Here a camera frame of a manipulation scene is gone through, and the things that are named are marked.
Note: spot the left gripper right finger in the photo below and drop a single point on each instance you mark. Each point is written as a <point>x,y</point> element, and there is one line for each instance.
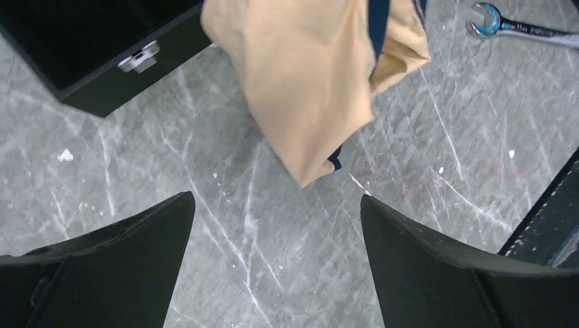
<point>424,278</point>

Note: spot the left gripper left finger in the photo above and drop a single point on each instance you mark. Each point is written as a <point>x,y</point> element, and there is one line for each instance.
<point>121,275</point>

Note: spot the black compartment storage box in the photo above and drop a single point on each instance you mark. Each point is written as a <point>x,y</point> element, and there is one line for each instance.
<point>95,56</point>

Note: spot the beige underwear navy trim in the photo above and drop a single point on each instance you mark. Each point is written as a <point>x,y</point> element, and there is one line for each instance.
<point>309,69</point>

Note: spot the steel combination wrench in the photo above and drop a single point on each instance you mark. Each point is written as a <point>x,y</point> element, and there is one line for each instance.
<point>495,24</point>

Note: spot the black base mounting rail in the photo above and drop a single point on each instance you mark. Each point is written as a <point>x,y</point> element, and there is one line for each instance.
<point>548,235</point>

